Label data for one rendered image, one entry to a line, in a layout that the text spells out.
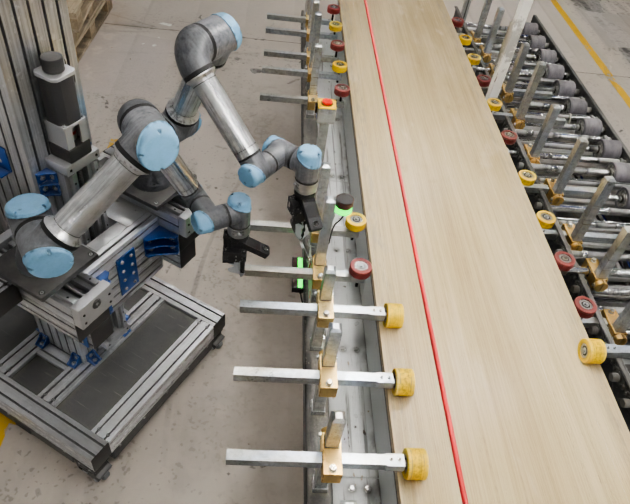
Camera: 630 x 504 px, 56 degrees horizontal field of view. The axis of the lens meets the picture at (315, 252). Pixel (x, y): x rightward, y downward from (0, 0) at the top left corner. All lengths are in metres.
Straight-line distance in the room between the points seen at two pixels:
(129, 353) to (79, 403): 0.29
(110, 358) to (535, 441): 1.72
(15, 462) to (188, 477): 0.69
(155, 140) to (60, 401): 1.38
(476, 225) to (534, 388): 0.74
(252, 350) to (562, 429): 1.55
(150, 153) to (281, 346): 1.62
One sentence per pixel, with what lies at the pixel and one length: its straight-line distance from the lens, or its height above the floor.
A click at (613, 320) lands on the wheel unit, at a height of 0.83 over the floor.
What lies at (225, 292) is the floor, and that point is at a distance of 3.16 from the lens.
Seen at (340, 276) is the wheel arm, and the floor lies 0.86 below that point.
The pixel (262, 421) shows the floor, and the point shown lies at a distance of 2.73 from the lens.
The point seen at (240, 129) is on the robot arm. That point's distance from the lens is 1.75.
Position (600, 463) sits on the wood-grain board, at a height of 0.90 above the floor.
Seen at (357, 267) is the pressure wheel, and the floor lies 0.90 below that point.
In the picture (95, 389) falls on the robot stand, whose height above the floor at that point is 0.21.
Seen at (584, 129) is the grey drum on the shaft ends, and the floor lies 0.82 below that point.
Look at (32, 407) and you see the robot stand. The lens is 2.62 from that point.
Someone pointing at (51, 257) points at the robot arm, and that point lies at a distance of 1.67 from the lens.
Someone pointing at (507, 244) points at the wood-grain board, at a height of 0.90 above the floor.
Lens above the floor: 2.39
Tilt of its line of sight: 44 degrees down
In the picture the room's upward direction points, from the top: 9 degrees clockwise
